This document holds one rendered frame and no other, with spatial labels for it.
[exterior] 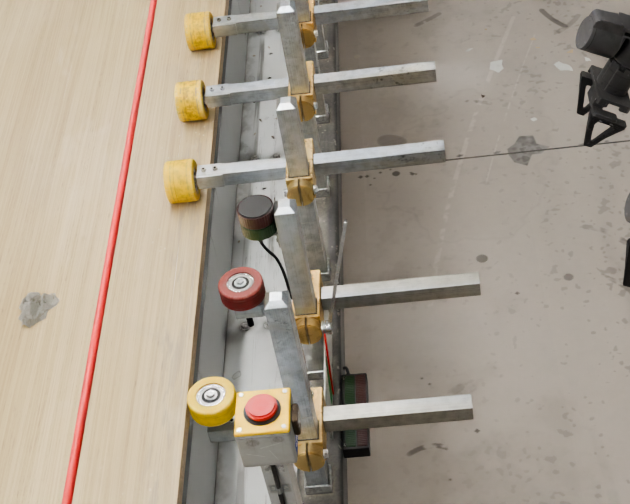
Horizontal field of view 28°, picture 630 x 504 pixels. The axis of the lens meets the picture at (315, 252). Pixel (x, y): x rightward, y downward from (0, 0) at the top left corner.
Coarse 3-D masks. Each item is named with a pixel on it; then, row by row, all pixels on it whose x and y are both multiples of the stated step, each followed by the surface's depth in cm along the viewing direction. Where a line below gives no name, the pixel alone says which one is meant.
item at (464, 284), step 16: (352, 288) 221; (368, 288) 220; (384, 288) 220; (400, 288) 219; (416, 288) 219; (432, 288) 218; (448, 288) 218; (464, 288) 218; (480, 288) 218; (336, 304) 221; (352, 304) 221; (368, 304) 221; (384, 304) 221
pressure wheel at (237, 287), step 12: (228, 276) 221; (240, 276) 221; (252, 276) 220; (228, 288) 219; (240, 288) 219; (252, 288) 218; (264, 288) 220; (228, 300) 218; (240, 300) 217; (252, 300) 218; (252, 324) 226
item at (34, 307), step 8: (32, 296) 224; (40, 296) 224; (48, 296) 223; (24, 304) 222; (32, 304) 221; (40, 304) 222; (48, 304) 222; (56, 304) 222; (24, 312) 220; (32, 312) 221; (40, 312) 220; (24, 320) 220; (32, 320) 219; (40, 320) 220
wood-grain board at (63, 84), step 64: (0, 0) 301; (64, 0) 297; (128, 0) 293; (192, 0) 289; (0, 64) 281; (64, 64) 278; (128, 64) 274; (192, 64) 271; (0, 128) 264; (64, 128) 260; (192, 128) 254; (0, 192) 248; (64, 192) 245; (128, 192) 242; (0, 256) 234; (64, 256) 232; (128, 256) 229; (192, 256) 227; (0, 320) 222; (64, 320) 219; (128, 320) 217; (192, 320) 215; (0, 384) 211; (64, 384) 209; (128, 384) 207; (192, 384) 208; (0, 448) 201; (64, 448) 199; (128, 448) 197
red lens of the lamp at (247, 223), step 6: (270, 210) 201; (240, 216) 201; (264, 216) 200; (270, 216) 201; (240, 222) 202; (246, 222) 201; (252, 222) 200; (258, 222) 200; (264, 222) 201; (270, 222) 201; (252, 228) 201; (258, 228) 201
